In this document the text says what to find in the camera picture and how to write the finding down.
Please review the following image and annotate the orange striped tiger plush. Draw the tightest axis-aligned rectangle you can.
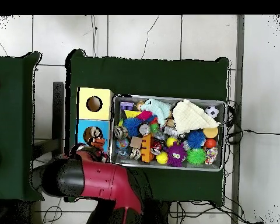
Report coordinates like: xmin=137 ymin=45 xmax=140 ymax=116
xmin=83 ymin=127 xmax=107 ymax=151

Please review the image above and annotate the shallow metal mesh bin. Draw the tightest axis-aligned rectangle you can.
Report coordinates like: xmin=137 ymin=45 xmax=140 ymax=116
xmin=109 ymin=94 xmax=227 ymax=172

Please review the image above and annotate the blue spiky rubber ball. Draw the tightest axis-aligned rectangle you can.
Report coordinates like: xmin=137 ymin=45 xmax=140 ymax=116
xmin=122 ymin=117 xmax=143 ymax=138
xmin=185 ymin=128 xmax=207 ymax=149

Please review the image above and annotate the orange building block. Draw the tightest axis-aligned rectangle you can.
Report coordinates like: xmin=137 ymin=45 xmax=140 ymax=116
xmin=140 ymin=133 xmax=155 ymax=163

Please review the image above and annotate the yellow cheese wedge toy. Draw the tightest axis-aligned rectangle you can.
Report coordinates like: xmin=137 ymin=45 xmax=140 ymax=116
xmin=124 ymin=110 xmax=143 ymax=118

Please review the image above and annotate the green cloth side table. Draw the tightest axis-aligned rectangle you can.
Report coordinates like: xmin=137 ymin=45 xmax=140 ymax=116
xmin=0 ymin=51 xmax=45 ymax=201

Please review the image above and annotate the mint knitted cloth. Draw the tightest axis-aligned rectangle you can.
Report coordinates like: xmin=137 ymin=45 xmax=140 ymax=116
xmin=141 ymin=98 xmax=172 ymax=128

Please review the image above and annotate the purple spiky monster toy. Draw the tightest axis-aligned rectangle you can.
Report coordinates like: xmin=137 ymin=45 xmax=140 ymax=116
xmin=164 ymin=142 xmax=188 ymax=167

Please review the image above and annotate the dark green table cloth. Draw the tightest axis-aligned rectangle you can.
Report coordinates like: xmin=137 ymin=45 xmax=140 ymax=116
xmin=64 ymin=49 xmax=230 ymax=207

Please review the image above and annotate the green spiky rubber ball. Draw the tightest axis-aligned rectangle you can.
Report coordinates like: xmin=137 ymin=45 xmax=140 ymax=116
xmin=185 ymin=148 xmax=207 ymax=166

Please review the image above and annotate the cream knitted cloth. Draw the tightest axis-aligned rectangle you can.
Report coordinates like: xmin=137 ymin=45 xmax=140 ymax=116
xmin=171 ymin=99 xmax=221 ymax=135

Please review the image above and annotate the orange rubber ball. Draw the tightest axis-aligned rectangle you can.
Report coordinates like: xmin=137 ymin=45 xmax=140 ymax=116
xmin=204 ymin=138 xmax=217 ymax=149

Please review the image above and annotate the small soccer ball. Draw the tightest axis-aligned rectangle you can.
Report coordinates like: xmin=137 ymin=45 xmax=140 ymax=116
xmin=204 ymin=105 xmax=219 ymax=118

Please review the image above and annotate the black power cable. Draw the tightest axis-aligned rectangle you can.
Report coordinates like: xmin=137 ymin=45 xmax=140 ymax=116
xmin=226 ymin=100 xmax=280 ymax=145

